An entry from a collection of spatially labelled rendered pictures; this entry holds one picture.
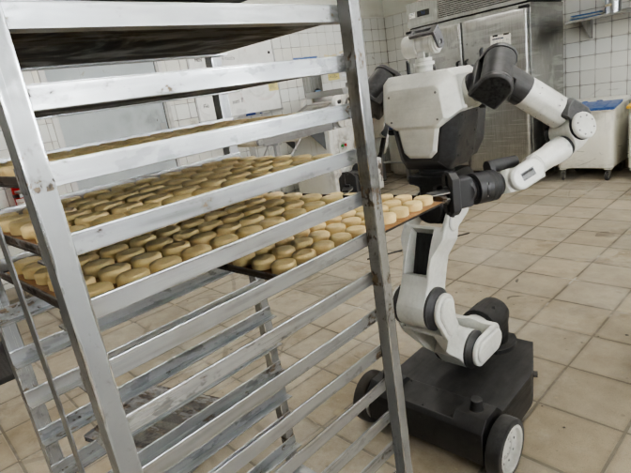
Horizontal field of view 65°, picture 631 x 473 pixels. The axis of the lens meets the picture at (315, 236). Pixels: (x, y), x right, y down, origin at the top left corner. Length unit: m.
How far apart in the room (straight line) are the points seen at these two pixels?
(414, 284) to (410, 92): 0.60
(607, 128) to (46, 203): 5.28
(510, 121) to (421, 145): 4.05
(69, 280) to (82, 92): 0.23
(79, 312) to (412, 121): 1.17
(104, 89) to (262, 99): 5.16
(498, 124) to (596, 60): 1.22
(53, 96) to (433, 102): 1.11
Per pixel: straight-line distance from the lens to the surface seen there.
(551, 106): 1.59
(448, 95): 1.54
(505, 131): 5.65
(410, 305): 1.64
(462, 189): 1.40
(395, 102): 1.61
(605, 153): 5.64
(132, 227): 0.72
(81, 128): 4.91
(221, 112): 1.32
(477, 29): 5.73
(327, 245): 1.02
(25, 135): 0.64
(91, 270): 0.88
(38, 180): 0.64
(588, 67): 6.27
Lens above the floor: 1.28
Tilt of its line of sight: 16 degrees down
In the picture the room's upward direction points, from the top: 9 degrees counter-clockwise
